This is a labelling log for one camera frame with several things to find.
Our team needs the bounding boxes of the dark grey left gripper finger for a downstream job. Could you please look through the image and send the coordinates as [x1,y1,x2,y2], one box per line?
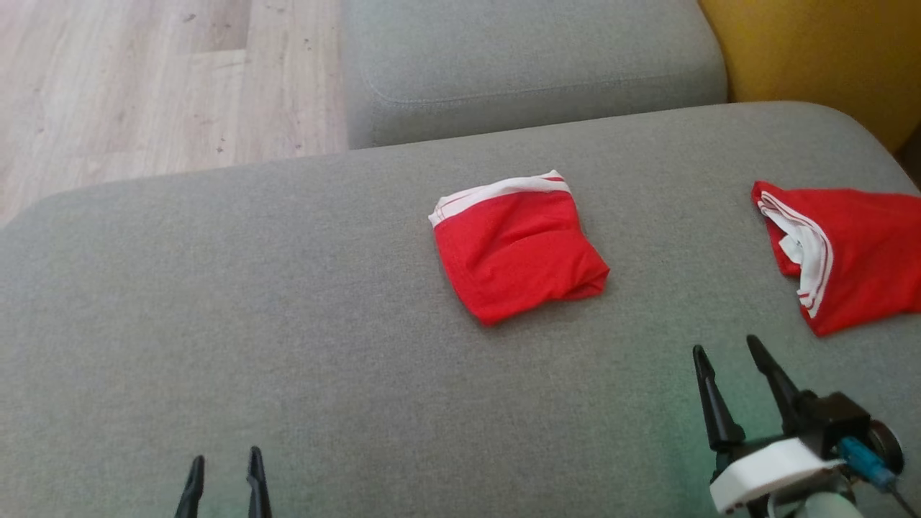
[175,455,206,518]
[247,446,273,518]

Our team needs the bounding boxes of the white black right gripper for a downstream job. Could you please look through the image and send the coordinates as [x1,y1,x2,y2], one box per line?
[692,335,846,515]

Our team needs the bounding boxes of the red white-trimmed sports garment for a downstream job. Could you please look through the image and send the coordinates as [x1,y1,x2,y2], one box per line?
[752,180,921,337]

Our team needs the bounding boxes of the red white-waistband shorts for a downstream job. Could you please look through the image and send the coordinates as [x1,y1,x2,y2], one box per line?
[428,170,611,327]

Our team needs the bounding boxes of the large grey sofa seat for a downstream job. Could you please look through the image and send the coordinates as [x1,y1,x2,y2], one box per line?
[0,101,921,518]

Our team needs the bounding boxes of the mustard yellow furniture block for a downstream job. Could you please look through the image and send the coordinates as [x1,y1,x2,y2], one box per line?
[698,0,921,153]

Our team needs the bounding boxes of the small grey sofa cushion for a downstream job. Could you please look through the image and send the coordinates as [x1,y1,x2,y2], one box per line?
[340,0,729,150]

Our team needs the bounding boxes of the blue right cable connector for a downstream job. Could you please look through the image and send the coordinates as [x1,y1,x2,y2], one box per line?
[838,437,899,493]

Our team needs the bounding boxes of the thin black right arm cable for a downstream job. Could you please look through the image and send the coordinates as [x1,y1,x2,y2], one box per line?
[889,486,920,518]

